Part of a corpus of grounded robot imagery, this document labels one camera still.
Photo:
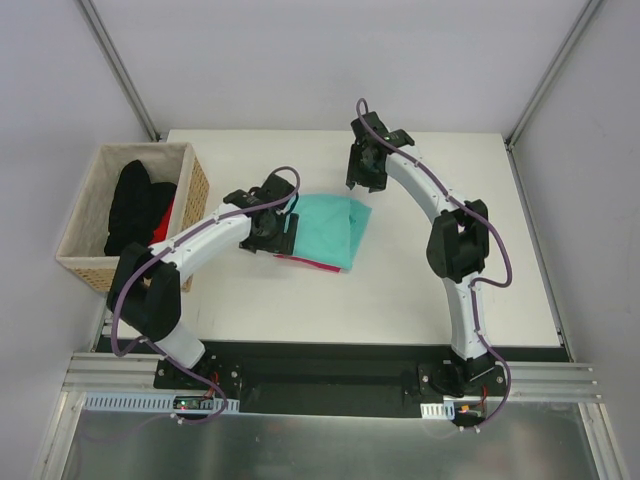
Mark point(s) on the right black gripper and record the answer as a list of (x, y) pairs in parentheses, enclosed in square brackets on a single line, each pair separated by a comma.
[(364, 176)]

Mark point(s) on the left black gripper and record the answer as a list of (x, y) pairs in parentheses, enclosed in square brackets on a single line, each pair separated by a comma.
[(289, 233)]

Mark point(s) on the pink t shirt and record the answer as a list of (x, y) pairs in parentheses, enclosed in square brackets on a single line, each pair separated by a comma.
[(311, 263)]

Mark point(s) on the teal t shirt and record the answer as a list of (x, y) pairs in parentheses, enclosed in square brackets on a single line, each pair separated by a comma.
[(330, 228)]

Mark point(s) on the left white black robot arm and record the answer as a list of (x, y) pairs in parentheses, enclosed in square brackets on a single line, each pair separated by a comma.
[(146, 289)]

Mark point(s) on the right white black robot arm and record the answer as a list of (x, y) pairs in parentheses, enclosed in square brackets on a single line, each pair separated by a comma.
[(457, 247)]

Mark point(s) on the red garment in basket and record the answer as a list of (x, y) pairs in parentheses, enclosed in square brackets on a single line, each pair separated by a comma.
[(161, 228)]

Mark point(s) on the black garment in basket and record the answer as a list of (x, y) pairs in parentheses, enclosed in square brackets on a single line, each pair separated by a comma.
[(135, 208)]

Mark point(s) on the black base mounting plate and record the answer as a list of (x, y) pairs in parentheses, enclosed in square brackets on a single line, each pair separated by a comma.
[(379, 381)]

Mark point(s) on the wicker basket with liner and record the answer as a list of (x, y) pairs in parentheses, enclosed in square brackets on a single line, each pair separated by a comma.
[(81, 250)]

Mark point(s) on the left white cable duct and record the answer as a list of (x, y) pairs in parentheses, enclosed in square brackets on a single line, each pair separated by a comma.
[(158, 403)]

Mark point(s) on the white cable duct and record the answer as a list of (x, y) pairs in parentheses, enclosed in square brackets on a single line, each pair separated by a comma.
[(158, 403), (438, 411)]

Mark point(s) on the aluminium frame rail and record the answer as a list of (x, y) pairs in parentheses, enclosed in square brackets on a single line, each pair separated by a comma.
[(530, 381)]

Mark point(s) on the right white cable duct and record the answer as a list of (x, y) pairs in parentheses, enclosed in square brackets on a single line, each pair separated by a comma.
[(438, 411)]

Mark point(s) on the right aluminium corner post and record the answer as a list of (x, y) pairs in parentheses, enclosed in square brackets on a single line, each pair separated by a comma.
[(578, 29)]

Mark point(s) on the aluminium corner post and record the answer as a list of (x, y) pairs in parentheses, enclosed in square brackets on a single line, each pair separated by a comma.
[(578, 29), (109, 50)]

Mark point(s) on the left aluminium corner post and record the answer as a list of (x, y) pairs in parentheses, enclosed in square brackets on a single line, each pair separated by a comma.
[(109, 50)]

